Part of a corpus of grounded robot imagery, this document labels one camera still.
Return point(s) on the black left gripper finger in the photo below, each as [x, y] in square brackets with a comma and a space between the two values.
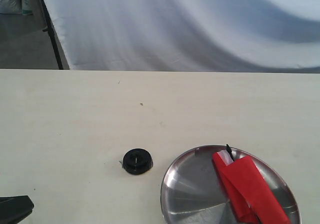
[15, 208]

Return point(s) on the red flag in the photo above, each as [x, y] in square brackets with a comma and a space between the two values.
[251, 198]

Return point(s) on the small black round cap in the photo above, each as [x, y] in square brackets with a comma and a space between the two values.
[137, 161]

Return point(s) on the round steel plate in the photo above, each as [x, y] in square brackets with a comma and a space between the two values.
[191, 192]

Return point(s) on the black backdrop stand pole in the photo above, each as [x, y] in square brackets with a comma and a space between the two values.
[51, 33]

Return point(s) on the green and white bag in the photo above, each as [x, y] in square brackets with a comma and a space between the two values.
[26, 9]

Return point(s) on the white sack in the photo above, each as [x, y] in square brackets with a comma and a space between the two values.
[10, 6]

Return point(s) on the white fabric backdrop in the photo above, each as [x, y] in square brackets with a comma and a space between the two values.
[276, 36]

